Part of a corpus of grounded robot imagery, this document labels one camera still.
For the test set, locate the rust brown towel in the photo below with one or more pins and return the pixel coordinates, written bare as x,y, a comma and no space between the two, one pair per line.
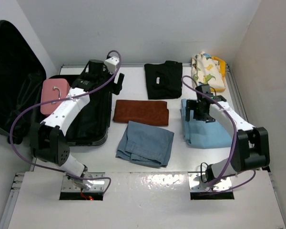
153,113

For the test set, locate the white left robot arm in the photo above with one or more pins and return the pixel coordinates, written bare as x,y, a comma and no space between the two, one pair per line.
48,138

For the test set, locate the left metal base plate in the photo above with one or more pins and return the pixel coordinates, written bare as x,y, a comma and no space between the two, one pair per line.
70,185

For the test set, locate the black t-shirt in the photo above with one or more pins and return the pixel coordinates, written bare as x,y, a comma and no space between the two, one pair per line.
163,81

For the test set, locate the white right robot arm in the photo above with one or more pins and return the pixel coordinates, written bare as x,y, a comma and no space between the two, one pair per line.
249,149

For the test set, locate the light blue trousers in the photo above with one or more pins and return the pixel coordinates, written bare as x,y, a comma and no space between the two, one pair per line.
202,135

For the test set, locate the pink vanity case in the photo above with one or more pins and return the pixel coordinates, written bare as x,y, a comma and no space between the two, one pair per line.
53,89

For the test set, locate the grey-blue shorts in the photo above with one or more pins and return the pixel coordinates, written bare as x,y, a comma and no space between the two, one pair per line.
145,145

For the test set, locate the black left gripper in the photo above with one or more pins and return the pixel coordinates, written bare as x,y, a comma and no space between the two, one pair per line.
112,87

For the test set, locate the yellow plastic tray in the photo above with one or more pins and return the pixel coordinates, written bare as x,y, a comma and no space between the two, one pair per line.
222,70

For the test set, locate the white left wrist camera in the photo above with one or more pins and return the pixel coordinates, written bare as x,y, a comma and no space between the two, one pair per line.
112,63

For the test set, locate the dinosaur print cream cloth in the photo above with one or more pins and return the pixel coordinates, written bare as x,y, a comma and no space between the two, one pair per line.
206,71

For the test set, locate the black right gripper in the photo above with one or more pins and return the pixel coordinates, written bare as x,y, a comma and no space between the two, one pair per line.
192,105

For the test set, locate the black open suitcase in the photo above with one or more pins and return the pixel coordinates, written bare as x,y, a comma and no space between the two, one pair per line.
21,79

